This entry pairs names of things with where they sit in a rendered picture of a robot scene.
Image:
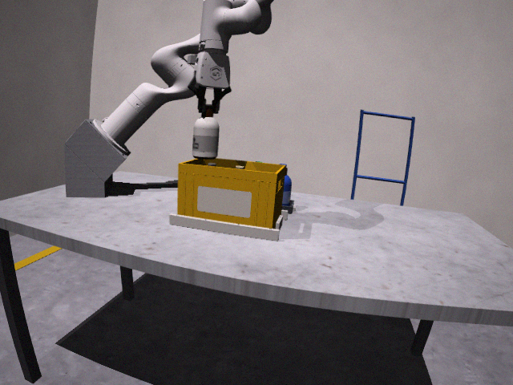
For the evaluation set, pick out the blue bottle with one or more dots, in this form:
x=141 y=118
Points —
x=287 y=190

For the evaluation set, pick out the white labeled bottle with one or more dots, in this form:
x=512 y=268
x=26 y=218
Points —
x=206 y=136

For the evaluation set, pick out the black tray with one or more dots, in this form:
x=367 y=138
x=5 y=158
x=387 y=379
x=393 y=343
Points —
x=289 y=208

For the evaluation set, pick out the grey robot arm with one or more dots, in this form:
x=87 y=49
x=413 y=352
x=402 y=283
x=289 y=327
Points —
x=219 y=22

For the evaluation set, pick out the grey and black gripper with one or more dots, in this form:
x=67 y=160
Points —
x=212 y=69

